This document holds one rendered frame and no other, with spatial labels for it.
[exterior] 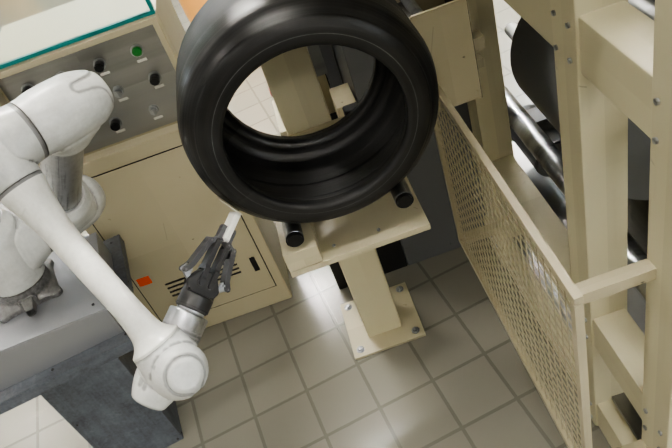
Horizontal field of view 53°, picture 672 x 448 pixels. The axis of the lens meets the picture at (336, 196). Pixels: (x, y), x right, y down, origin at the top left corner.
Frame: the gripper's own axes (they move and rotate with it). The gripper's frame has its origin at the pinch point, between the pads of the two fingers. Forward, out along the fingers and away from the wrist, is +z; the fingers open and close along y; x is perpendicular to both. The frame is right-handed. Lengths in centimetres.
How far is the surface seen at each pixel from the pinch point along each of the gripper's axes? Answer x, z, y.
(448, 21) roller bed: 19, 69, 22
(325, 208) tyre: 9.9, 12.7, 15.5
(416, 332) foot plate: -39, 8, 105
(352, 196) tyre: 14.1, 17.4, 18.3
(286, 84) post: -13.7, 43.5, 4.6
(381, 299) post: -42, 12, 86
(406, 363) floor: -36, -4, 103
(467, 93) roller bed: 12, 61, 42
